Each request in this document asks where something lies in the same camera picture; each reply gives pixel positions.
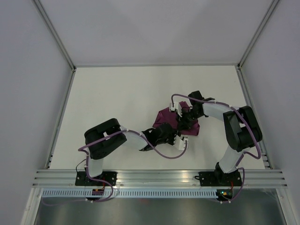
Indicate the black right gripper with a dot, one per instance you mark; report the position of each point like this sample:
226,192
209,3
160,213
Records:
183,124

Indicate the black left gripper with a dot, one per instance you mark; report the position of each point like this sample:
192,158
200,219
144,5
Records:
174,133

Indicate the purple cloth napkin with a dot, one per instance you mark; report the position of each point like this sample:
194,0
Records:
165,116

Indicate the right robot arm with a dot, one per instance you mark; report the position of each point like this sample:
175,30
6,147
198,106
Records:
241,130

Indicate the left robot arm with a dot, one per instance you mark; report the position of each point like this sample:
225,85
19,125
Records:
103,139

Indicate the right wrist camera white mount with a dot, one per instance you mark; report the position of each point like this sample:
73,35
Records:
175,107

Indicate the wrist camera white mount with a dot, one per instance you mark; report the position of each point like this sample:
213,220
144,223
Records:
181,142
175,107

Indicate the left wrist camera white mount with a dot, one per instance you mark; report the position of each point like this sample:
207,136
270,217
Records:
181,142

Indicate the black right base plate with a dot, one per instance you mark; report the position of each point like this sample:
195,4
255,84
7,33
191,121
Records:
212,179

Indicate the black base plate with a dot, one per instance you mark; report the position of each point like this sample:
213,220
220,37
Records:
212,179
102,180

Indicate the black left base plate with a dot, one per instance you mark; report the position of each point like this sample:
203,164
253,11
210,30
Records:
102,180

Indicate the aluminium front rail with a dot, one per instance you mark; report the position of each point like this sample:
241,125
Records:
257,178

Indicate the white slotted cable duct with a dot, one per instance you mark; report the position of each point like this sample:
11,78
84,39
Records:
131,193

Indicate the aluminium frame post left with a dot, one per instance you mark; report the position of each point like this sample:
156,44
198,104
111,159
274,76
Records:
45,17

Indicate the aluminium frame post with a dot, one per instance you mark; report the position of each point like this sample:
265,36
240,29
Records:
258,32
45,17

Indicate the aluminium frame post right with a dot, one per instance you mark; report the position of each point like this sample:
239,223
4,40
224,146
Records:
258,32

